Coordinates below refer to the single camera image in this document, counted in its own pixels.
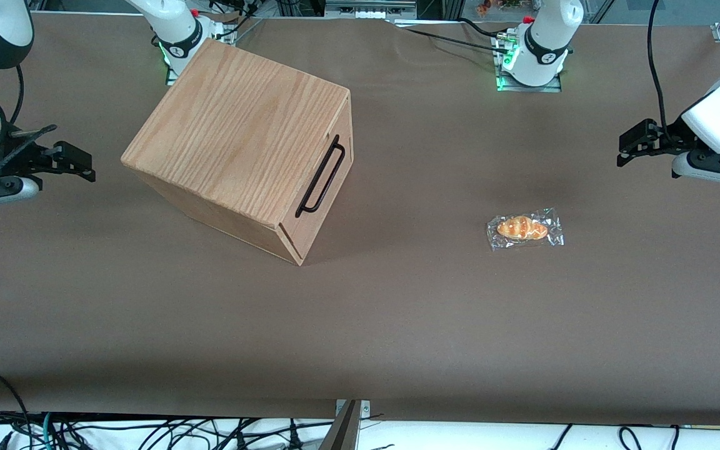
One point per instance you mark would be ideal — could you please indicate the small orange background object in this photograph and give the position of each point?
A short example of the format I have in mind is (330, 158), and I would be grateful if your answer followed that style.
(482, 8)

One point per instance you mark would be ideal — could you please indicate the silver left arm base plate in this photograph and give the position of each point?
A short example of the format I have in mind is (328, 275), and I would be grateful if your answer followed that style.
(547, 87)

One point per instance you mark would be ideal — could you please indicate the brown table cover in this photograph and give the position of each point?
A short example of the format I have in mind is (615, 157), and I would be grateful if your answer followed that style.
(397, 325)

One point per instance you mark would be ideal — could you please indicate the grey background equipment rack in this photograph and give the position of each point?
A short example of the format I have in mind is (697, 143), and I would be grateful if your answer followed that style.
(366, 9)

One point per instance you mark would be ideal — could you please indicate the wooden drawer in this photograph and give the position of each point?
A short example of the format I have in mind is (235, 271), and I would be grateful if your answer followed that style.
(318, 216)

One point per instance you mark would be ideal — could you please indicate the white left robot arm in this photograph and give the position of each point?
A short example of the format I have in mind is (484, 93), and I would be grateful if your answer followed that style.
(541, 44)

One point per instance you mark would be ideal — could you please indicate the plastic wrapped bread roll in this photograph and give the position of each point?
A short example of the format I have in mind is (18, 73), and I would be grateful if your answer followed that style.
(522, 228)

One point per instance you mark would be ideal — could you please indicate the wooden drawer cabinet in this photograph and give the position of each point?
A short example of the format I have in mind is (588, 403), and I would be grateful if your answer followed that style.
(235, 131)

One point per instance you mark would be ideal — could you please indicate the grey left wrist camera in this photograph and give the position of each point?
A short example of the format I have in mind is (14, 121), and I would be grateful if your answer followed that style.
(710, 170)

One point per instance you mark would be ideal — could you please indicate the small silver metal bracket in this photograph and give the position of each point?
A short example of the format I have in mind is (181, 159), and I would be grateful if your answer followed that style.
(365, 409)

